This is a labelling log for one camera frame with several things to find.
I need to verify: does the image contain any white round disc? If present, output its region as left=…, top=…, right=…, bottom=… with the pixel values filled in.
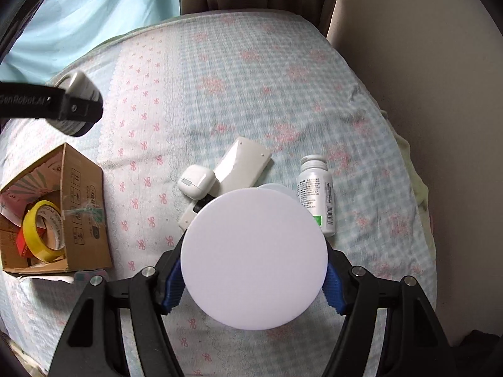
left=180, top=188, right=329, bottom=328

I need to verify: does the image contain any striped pink paper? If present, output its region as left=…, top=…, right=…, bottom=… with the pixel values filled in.
left=2, top=161, right=61, bottom=224

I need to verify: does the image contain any yellow tape roll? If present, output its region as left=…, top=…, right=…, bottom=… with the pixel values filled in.
left=21, top=200, right=67, bottom=263

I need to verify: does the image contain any checked floral bed sheet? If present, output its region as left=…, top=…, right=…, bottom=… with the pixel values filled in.
left=0, top=10, right=439, bottom=377

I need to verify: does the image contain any red small box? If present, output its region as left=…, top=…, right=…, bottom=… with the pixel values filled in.
left=16, top=226, right=37, bottom=260

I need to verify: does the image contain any white paper sheet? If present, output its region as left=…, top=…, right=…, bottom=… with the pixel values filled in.
left=19, top=272, right=76, bottom=284

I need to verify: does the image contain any cardboard box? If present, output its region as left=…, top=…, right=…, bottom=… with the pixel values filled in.
left=0, top=142, right=114, bottom=275

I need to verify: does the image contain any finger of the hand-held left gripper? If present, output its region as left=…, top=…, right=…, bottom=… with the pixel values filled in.
left=52, top=85, right=104, bottom=123

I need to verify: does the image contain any white earbud case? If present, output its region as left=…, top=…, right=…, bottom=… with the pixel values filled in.
left=177, top=164, right=211, bottom=200

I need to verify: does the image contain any white pill bottle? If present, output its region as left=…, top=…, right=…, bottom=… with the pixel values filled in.
left=299, top=155, right=338, bottom=237

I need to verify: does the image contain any light blue curtain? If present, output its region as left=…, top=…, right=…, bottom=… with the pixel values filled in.
left=0, top=0, right=183, bottom=84

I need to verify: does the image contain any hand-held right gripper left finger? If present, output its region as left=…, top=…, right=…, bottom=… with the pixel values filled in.
left=47, top=232, right=188, bottom=377

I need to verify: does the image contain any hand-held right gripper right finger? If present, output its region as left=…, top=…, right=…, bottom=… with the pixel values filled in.
left=320, top=243, right=461, bottom=377

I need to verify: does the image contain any pale blue round disc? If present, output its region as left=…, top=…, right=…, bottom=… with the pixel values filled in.
left=257, top=183, right=293, bottom=199

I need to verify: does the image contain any pale green cloth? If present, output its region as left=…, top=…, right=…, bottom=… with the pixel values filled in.
left=393, top=126, right=433, bottom=215

